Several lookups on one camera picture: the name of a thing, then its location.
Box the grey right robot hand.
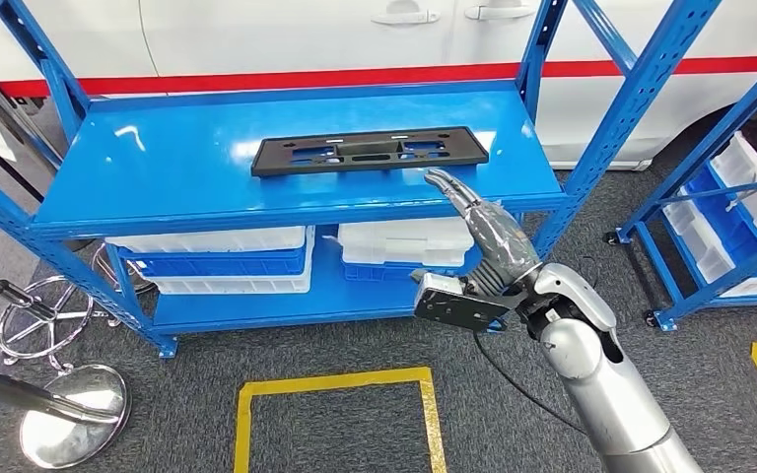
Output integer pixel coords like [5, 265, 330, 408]
[424, 168, 543, 281]

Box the long black plastic part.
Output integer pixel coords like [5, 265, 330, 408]
[250, 125, 490, 178]

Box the blue steel shelf rack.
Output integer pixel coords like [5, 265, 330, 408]
[0, 0, 723, 361]
[603, 38, 757, 333]

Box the blue plastic bin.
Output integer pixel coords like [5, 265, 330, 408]
[116, 246, 308, 279]
[685, 163, 757, 279]
[342, 260, 419, 283]

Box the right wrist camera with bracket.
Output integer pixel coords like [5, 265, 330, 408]
[409, 268, 523, 334]

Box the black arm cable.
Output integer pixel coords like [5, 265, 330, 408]
[472, 331, 588, 437]

